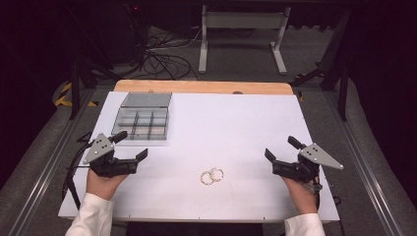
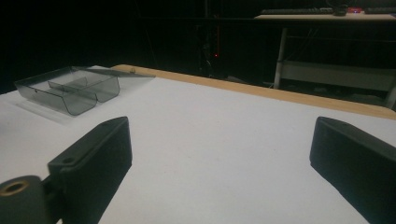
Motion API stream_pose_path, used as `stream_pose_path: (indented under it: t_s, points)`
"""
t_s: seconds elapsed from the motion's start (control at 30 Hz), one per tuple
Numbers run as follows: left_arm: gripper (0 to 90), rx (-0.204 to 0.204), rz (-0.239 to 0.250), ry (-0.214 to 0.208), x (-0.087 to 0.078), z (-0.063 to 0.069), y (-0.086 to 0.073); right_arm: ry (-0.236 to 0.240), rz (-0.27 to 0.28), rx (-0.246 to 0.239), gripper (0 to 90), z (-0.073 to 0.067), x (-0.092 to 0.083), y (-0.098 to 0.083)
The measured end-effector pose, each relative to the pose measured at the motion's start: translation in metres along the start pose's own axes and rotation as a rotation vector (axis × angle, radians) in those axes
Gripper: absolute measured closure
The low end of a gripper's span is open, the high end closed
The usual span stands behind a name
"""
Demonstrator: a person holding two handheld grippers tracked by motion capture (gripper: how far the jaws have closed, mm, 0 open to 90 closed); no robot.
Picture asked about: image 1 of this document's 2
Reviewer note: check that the white table frame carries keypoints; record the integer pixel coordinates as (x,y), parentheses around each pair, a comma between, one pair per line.
(242,36)

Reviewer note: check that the black metal stand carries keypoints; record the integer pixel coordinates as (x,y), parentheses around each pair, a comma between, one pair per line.
(331,65)
(83,72)

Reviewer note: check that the clear plastic compartment box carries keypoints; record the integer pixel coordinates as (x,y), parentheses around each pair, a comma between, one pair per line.
(144,118)

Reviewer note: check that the person's left hand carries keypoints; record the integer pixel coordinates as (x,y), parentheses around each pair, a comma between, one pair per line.
(103,185)

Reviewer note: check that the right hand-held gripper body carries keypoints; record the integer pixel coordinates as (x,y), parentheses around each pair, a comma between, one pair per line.
(308,162)

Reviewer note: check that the wooden board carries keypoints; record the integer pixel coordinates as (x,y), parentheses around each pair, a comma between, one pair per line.
(203,87)

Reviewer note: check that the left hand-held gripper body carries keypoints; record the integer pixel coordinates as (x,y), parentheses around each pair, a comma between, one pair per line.
(104,156)

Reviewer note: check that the person's right hand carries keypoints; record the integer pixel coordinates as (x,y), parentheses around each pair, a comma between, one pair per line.
(301,196)

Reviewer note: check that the yellow black hazard tape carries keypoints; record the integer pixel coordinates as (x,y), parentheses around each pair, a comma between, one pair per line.
(70,96)

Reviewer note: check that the gold hoop earring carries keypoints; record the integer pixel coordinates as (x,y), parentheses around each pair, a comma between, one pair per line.
(206,178)

